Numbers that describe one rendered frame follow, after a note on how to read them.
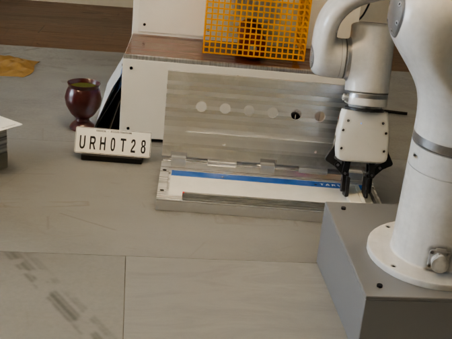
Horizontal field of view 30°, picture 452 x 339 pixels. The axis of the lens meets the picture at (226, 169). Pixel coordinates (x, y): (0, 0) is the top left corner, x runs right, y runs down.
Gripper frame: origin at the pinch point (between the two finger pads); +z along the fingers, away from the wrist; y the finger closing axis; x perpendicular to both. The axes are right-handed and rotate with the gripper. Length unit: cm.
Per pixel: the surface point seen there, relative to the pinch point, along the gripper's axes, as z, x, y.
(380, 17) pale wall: -38, 190, 43
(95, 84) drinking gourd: -13, 35, -55
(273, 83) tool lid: -18.1, 10.2, -17.0
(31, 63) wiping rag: -14, 86, -80
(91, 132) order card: -4, 17, -54
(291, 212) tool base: 4.7, -6.7, -13.0
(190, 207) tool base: 5.3, -6.6, -32.1
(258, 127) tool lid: -8.7, 11.4, -19.1
